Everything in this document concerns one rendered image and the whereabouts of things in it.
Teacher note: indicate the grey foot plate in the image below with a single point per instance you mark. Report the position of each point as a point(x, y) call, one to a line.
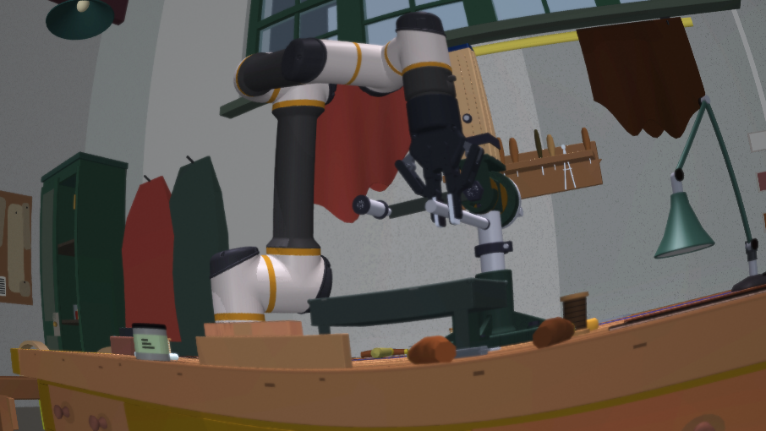
point(471, 351)

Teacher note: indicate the long wooden box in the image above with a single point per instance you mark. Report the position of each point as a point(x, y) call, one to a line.
point(275, 351)

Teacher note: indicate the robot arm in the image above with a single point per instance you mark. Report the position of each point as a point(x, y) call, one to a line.
point(293, 179)

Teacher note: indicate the dark green hanging hide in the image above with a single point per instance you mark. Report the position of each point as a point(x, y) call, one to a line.
point(200, 239)

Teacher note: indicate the brown wall notice board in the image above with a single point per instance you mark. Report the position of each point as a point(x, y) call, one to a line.
point(15, 245)

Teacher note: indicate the tan pegboard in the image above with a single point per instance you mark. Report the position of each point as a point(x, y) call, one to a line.
point(476, 90)

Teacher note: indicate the green pendant lamp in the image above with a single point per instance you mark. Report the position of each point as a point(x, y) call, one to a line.
point(81, 18)

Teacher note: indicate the green cabinet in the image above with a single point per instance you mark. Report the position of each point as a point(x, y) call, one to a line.
point(90, 251)

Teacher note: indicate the wooden wall tool rack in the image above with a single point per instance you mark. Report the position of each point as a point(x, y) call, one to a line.
point(556, 173)

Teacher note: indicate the brown leather roll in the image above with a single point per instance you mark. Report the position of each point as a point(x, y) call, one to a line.
point(432, 350)
point(553, 332)

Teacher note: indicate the dark brown leather hide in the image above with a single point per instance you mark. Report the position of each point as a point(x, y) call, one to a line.
point(643, 78)

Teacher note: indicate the jar with green label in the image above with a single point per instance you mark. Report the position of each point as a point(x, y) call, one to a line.
point(151, 343)

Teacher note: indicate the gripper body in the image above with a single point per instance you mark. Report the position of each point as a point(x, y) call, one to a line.
point(435, 152)

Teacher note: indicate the white wall card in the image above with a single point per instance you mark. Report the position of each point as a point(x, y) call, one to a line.
point(758, 141)

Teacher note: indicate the green stitching clam stand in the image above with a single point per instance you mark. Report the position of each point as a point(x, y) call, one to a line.
point(488, 311)

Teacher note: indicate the red hanging leather hide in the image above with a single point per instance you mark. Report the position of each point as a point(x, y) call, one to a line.
point(149, 257)

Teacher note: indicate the red wall card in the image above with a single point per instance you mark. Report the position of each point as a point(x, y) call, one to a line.
point(762, 181)

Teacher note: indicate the green framed window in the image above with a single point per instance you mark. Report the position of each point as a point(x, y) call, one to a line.
point(353, 18)

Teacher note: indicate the black preset collar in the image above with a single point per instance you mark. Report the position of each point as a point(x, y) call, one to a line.
point(494, 248)

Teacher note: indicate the yellow wall rail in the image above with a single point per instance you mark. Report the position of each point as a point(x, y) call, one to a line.
point(520, 43)

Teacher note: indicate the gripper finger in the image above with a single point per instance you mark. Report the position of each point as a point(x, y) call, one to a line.
point(422, 185)
point(464, 179)

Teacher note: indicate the small yellow block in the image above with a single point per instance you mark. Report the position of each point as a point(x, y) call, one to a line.
point(593, 324)

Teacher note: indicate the small wooden block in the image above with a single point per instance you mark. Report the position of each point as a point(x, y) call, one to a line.
point(254, 329)

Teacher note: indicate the large red leather hide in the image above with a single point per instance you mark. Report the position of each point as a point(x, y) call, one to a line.
point(359, 149)

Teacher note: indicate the green clam head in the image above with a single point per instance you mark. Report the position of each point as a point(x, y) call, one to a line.
point(500, 194)

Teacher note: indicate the green desk lamp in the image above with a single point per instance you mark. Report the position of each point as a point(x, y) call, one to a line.
point(682, 230)

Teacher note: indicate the pink drawer knob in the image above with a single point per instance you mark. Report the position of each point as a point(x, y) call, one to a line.
point(58, 411)
point(96, 423)

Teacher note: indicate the tan tape roll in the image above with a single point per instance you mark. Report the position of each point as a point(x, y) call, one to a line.
point(33, 346)

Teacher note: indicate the small brown box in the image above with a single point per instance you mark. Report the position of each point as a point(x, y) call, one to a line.
point(121, 345)

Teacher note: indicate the brown thread spool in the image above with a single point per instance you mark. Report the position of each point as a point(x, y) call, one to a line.
point(575, 310)

